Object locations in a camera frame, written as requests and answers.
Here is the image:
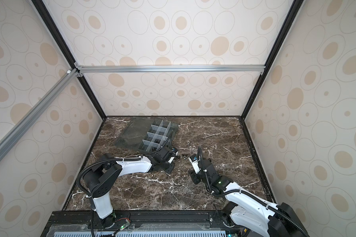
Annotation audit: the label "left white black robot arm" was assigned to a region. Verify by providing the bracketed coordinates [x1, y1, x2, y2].
[76, 146, 179, 220]

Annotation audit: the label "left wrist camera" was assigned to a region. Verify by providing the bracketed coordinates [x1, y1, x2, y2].
[168, 147, 179, 164]

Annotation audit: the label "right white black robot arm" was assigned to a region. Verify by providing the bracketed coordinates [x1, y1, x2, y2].
[189, 155, 309, 237]

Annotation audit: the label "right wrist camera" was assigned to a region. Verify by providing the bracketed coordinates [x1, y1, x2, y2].
[189, 154, 200, 174]

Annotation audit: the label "diagonal aluminium frame bar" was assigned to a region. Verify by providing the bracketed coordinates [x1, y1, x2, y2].
[0, 69, 77, 162]

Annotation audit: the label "horizontal aluminium frame bar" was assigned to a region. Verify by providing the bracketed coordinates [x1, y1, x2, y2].
[78, 64, 265, 73]

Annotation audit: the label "pile of black screws nuts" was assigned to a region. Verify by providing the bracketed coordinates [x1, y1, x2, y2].
[179, 141, 197, 159]

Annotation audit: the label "clear compartment organizer box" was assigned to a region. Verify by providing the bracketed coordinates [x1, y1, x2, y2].
[114, 118, 178, 154]

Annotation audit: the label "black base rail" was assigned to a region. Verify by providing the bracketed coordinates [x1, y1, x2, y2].
[41, 210, 259, 237]

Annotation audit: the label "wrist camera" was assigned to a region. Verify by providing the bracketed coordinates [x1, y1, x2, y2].
[168, 147, 179, 164]
[189, 154, 200, 174]

